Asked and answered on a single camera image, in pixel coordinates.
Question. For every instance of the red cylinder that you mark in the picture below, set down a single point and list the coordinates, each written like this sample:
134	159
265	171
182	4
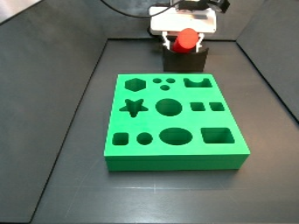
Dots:
186	40

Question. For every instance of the black curved cradle stand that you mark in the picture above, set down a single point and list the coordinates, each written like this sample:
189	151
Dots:
184	62

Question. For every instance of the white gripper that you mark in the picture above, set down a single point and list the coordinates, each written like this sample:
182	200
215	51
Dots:
175	20

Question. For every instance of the green shape sorter block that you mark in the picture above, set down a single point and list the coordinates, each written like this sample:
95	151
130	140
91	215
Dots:
171	124

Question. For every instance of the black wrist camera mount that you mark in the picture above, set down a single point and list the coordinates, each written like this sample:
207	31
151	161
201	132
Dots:
201	5

